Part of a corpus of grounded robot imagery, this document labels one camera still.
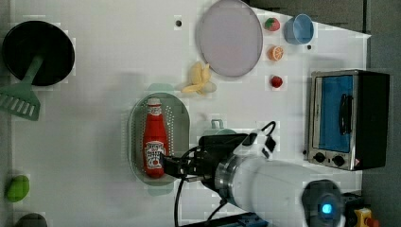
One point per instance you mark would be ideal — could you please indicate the lilac round plate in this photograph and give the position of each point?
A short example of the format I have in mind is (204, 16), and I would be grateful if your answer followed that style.
(230, 38)

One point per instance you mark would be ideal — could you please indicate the green slotted spatula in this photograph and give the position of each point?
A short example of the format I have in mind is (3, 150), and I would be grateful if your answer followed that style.
(18, 98)

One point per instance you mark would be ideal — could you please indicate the black utensil holder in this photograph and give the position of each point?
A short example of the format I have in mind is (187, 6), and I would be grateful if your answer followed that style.
(38, 38)

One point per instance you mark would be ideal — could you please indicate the green lime toy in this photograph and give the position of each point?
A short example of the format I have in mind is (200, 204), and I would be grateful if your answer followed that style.
(18, 188)

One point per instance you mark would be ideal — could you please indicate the red ketchup bottle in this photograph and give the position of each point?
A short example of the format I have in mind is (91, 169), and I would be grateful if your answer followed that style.
(154, 139)

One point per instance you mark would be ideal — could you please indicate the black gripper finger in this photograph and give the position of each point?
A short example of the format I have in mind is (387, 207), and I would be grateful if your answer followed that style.
(171, 165)

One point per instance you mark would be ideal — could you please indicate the pink strawberry toy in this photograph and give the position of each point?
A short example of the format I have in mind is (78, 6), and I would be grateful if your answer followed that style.
(272, 24)

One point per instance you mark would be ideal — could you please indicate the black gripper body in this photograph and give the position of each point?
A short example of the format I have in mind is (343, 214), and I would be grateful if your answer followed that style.
(203, 160)

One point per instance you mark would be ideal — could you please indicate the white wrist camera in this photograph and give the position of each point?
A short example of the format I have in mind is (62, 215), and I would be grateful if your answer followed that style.
(256, 144)

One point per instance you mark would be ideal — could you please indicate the blue cup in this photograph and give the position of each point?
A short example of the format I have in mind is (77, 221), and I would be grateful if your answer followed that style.
(299, 30)

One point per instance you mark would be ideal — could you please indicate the dark round object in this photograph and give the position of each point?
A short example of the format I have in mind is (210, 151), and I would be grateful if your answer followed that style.
(31, 220)

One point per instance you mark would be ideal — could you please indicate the red strawberry toy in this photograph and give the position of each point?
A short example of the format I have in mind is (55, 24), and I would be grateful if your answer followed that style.
(276, 82)

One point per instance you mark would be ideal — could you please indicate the orange slice toy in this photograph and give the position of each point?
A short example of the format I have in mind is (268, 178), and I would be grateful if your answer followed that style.
(276, 53)

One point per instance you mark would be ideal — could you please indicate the green oval strainer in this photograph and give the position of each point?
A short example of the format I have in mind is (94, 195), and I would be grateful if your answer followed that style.
(177, 124)

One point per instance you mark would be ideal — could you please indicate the peeled banana toy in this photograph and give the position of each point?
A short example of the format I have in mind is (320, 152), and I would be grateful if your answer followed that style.
(200, 78)

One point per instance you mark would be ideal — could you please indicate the green mug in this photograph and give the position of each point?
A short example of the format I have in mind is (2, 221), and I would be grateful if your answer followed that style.
(217, 128)

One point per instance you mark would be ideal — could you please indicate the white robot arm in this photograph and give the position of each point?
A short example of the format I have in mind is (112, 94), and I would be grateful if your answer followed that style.
(241, 169)

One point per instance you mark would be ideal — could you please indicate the silver toaster oven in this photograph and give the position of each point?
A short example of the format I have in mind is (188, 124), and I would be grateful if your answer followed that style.
(348, 119)

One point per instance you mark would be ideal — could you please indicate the yellow red emergency button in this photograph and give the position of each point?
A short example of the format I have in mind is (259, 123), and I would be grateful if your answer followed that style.
(365, 218)

